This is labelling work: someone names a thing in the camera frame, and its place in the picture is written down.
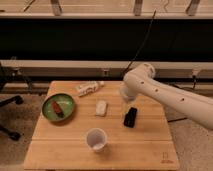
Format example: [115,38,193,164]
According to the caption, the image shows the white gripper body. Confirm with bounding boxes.
[120,84,137,102]

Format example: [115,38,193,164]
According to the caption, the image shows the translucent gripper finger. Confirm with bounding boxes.
[122,102,129,115]

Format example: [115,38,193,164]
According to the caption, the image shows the white sponge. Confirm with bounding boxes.
[96,100,107,116]

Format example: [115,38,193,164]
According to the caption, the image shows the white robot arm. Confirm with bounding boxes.
[120,63,213,131]

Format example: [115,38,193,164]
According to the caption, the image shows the black smartphone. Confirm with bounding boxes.
[123,107,137,128]

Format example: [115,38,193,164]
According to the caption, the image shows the green plate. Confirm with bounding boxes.
[42,93,75,122]

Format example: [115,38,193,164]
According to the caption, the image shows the red-brown food piece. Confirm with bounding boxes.
[52,101,64,118]

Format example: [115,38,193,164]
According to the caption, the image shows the black office chair base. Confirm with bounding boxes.
[0,63,24,142]

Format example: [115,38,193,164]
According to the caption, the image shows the black hanging cable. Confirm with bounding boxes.
[119,9,157,77]

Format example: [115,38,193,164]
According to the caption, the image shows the black floor cable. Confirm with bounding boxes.
[167,116,188,123]

